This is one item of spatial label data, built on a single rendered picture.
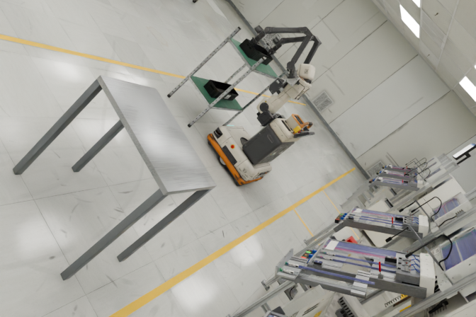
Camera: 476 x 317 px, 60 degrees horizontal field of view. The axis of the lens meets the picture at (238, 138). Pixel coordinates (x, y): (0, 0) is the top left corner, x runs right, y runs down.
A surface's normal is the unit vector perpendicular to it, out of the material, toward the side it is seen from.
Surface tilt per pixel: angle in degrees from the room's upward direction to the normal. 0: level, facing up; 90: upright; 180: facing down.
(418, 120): 90
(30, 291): 0
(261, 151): 90
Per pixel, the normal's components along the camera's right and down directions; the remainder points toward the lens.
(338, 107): -0.40, 0.02
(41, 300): 0.72, -0.61
